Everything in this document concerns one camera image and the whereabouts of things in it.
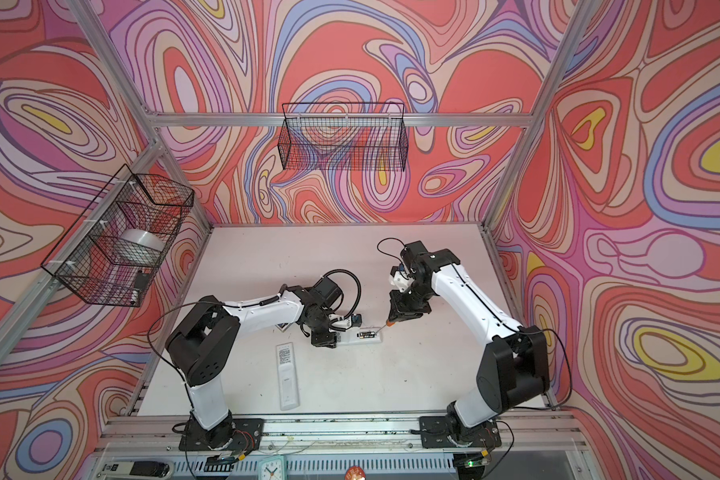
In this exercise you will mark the black wire basket on back wall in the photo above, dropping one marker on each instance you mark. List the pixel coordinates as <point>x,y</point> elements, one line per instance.
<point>343,136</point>

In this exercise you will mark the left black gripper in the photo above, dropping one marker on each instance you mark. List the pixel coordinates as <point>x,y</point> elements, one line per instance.
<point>329,340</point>

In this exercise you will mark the black wire basket on left wall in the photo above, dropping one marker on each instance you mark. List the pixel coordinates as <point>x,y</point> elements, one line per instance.
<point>89,267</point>

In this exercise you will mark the orange handled screwdriver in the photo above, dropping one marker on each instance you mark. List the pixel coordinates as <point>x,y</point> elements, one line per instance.
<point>384,327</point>

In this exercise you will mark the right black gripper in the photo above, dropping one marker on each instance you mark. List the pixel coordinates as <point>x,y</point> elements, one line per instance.
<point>396,304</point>

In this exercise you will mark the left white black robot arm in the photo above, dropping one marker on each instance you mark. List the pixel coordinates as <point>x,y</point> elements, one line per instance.
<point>200,346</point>

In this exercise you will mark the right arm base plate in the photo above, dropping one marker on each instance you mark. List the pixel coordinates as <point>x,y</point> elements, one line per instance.
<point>445,431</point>

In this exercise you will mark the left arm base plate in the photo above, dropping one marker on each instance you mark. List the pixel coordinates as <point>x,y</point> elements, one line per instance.
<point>241,435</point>

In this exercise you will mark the white remote near front edge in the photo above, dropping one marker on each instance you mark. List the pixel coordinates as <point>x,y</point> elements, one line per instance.
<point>287,377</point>

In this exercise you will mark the white tape roll in basket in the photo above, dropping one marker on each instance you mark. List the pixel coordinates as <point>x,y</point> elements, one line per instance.
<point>139,247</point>

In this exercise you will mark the black white device on rail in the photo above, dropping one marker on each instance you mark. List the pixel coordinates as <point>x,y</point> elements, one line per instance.
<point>138,470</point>

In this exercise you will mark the small white clock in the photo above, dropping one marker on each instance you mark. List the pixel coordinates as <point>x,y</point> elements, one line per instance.
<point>272,468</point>

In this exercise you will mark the red round button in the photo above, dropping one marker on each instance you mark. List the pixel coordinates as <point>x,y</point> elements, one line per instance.
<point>355,473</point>

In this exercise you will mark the black wire basket on wall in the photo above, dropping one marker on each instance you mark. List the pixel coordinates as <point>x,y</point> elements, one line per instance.
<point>89,267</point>
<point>343,136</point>

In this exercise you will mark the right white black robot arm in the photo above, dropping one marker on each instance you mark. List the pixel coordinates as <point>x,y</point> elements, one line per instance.
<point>514,365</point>

